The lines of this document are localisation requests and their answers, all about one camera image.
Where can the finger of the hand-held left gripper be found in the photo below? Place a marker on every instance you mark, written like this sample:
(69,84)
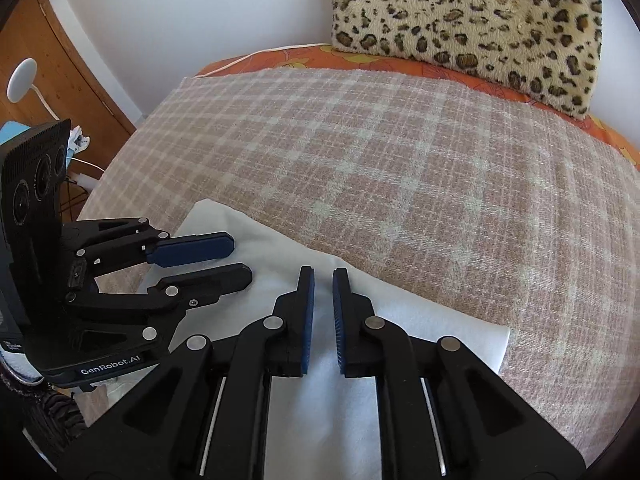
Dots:
(220,277)
(200,248)

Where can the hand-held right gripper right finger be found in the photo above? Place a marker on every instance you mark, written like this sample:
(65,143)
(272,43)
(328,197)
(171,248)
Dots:
(340,320)

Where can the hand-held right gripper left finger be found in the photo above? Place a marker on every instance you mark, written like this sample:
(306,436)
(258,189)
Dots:
(308,320)

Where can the white shirt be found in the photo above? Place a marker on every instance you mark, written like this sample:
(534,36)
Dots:
(425,322)

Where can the light blue box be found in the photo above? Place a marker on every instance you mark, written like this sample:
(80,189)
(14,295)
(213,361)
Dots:
(12,132)

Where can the white round lamp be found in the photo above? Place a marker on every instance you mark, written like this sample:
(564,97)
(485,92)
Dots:
(21,79)

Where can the wooden cabinet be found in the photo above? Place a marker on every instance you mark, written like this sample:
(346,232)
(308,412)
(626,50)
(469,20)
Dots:
(65,60)

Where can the pink plaid blanket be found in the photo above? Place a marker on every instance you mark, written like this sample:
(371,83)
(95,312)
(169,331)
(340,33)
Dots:
(400,160)

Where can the orange floral bedsheet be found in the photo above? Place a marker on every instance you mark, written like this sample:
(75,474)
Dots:
(260,60)

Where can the dark wicker basket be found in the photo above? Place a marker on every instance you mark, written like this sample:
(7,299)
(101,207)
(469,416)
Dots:
(45,425)

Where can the leopard print pillow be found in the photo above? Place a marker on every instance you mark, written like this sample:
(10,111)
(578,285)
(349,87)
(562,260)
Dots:
(475,25)

